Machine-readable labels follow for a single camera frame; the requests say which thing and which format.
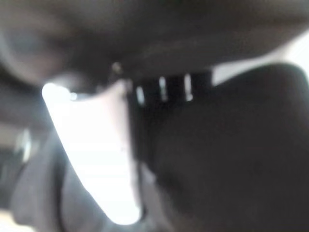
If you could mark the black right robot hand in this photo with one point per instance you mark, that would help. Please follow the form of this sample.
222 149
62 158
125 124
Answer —
217 157

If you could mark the black garment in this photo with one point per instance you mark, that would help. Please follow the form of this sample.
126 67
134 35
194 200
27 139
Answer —
43 193

